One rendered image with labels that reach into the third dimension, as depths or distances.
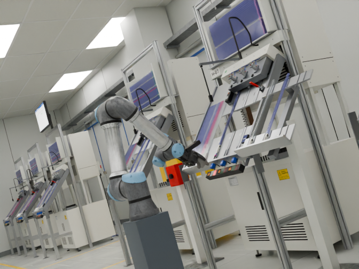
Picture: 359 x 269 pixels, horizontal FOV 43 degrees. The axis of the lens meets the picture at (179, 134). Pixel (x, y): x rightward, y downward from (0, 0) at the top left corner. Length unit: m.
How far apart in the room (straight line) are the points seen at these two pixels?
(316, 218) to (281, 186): 0.47
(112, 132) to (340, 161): 1.45
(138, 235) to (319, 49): 1.73
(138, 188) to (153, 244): 0.28
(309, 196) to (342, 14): 2.36
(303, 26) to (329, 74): 0.36
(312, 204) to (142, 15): 4.47
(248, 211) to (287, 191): 0.43
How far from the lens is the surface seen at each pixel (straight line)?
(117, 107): 2.34
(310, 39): 3.13
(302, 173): 2.42
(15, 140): 11.15
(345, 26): 4.42
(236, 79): 3.02
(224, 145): 2.79
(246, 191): 3.11
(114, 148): 2.40
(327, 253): 2.49
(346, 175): 3.05
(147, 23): 6.36
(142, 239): 2.21
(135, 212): 2.25
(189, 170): 3.03
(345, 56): 4.44
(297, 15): 3.13
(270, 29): 2.90
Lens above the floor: 0.72
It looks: 4 degrees up
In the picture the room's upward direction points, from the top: 16 degrees counter-clockwise
